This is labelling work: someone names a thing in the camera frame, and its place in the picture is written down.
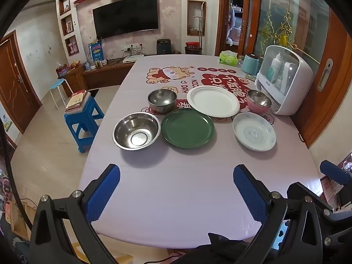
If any white dish cabinet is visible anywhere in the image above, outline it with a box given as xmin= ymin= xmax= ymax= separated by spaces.
xmin=254 ymin=45 xmax=314 ymax=116

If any blue printed box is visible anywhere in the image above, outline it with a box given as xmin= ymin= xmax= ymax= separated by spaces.
xmin=88 ymin=41 xmax=105 ymax=62

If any small steel bowl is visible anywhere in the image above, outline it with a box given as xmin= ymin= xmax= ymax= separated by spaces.
xmin=148 ymin=89 xmax=178 ymax=114

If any black television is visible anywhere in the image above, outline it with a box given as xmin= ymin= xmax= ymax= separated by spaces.
xmin=92 ymin=0 xmax=159 ymax=40

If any green tissue pack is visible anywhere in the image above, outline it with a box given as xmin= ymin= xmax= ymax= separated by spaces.
xmin=219 ymin=51 xmax=238 ymax=67

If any wooden door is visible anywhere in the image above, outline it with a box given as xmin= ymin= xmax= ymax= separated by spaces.
xmin=0 ymin=30 xmax=42 ymax=134

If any printed tablecloth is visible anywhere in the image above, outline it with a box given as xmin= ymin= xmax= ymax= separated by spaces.
xmin=78 ymin=55 xmax=323 ymax=249

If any wooden tv cabinet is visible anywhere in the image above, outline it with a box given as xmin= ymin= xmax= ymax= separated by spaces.
xmin=56 ymin=56 xmax=145 ymax=97

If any pink bowl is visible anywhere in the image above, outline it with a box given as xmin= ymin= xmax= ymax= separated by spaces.
xmin=246 ymin=89 xmax=273 ymax=114

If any large steel bowl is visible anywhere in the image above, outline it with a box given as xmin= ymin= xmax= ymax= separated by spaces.
xmin=112 ymin=112 xmax=161 ymax=151

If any green plate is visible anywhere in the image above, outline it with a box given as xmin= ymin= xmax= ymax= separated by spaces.
xmin=161 ymin=108 xmax=215 ymax=147

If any gold ornament plant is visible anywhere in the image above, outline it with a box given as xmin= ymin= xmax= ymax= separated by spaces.
xmin=261 ymin=11 xmax=298 ymax=47

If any blue plastic stool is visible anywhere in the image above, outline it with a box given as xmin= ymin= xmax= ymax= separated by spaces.
xmin=64 ymin=97 xmax=105 ymax=153

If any cardboard box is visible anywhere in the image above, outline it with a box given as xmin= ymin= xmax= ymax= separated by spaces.
xmin=5 ymin=200 xmax=37 ymax=241

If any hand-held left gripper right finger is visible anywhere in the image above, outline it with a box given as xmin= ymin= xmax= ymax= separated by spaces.
xmin=233 ymin=164 xmax=324 ymax=264

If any dark clothing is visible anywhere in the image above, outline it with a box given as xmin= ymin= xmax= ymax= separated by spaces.
xmin=170 ymin=232 xmax=248 ymax=264

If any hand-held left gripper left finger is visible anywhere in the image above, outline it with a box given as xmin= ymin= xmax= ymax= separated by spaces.
xmin=29 ymin=164 xmax=121 ymax=264

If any stack of books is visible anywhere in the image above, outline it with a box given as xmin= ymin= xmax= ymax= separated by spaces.
xmin=65 ymin=89 xmax=91 ymax=115

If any white set-top box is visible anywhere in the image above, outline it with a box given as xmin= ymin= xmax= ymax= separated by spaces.
xmin=122 ymin=55 xmax=145 ymax=64

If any white stool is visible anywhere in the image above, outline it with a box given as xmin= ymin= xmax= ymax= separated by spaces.
xmin=49 ymin=78 xmax=74 ymax=111

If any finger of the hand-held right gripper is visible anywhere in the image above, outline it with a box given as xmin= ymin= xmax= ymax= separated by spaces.
xmin=319 ymin=159 xmax=352 ymax=187
xmin=287 ymin=181 xmax=334 ymax=215

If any white patterned porcelain plate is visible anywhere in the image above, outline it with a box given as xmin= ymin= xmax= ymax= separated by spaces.
xmin=232 ymin=112 xmax=277 ymax=152

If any red basket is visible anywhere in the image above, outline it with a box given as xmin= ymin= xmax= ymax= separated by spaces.
xmin=185 ymin=42 xmax=203 ymax=56

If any black air fryer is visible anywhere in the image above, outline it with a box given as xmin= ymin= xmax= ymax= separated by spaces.
xmin=156 ymin=39 xmax=172 ymax=55

